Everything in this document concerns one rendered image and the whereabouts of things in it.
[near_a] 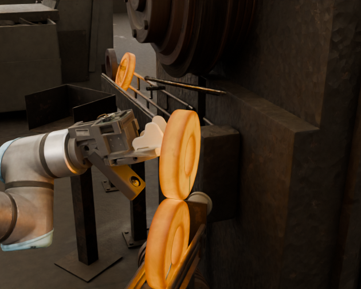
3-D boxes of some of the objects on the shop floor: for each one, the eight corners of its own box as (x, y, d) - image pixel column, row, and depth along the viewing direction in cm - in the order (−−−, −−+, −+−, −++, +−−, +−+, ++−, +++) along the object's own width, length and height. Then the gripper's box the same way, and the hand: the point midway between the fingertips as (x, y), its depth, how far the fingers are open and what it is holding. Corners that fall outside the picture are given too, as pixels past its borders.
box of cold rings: (51, 93, 434) (42, 7, 404) (67, 118, 363) (57, 17, 334) (-70, 105, 397) (-90, 11, 367) (-79, 137, 326) (-105, 24, 296)
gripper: (58, 133, 80) (168, 112, 73) (82, 117, 88) (183, 97, 81) (74, 178, 83) (182, 161, 75) (96, 158, 91) (196, 141, 83)
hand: (180, 144), depth 79 cm, fingers closed
